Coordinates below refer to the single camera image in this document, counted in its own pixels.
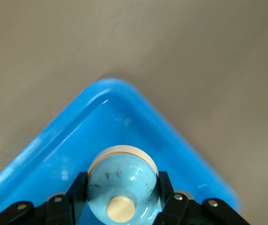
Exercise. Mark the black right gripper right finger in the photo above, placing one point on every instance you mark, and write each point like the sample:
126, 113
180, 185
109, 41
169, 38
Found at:
183, 211

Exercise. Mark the brown table cover mat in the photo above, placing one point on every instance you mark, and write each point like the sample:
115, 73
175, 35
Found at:
133, 35

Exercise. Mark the blue plastic tray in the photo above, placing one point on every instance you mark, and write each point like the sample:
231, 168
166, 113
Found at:
77, 152

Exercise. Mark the light blue call bell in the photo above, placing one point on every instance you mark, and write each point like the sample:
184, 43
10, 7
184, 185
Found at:
124, 178

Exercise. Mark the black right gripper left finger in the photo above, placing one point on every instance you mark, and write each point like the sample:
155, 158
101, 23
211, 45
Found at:
61, 211

